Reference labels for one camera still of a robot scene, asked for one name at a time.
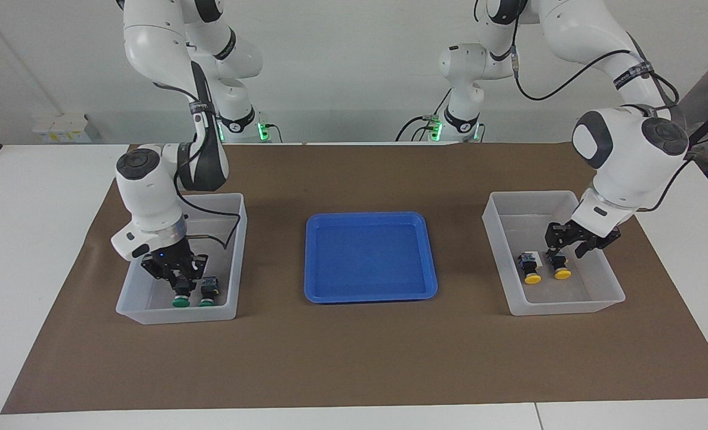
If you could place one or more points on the brown paper mat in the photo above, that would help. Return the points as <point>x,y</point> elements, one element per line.
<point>354,358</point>

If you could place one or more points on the small white label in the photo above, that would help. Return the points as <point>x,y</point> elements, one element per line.
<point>538,257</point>

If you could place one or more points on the translucent white plastic box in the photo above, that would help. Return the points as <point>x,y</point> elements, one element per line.
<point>145,298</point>
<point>569,295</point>

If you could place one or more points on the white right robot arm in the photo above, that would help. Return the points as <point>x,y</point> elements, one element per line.
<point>148,197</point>

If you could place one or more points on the green push button switch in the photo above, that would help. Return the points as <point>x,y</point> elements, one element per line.
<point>181,297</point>
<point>209,292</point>

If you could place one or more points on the yellow push button switch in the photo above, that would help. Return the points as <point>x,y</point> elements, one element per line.
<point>531,272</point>
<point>562,269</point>

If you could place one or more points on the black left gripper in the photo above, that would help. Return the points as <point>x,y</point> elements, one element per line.
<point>581,234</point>

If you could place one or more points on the blue plastic tray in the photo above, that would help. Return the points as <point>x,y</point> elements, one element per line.
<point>366,257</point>

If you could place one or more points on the white wall socket box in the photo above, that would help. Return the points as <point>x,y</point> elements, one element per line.
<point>61,128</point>

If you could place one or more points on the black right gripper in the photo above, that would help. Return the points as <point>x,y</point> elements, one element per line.
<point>169,257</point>

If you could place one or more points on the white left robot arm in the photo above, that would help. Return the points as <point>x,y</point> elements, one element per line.
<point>628,155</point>

